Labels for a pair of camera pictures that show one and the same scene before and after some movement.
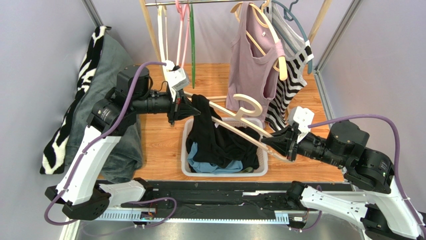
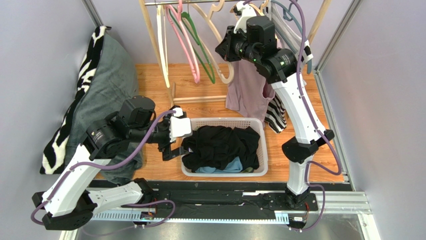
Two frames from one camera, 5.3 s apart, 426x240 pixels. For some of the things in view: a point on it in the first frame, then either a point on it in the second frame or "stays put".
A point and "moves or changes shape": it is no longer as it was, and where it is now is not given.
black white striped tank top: [296, 50] stays put
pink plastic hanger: [181, 10] → [196, 76]
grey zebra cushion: [104, 59] stays put
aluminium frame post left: [92, 12] stays put
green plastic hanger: [193, 45] moves or changes shape
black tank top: [215, 144] moves or changes shape
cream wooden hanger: [269, 150] → [217, 5]
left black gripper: [179, 109] → [168, 153]
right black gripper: [294, 142] → [225, 46]
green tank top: [247, 170] stays put
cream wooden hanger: [162, 10] stays put
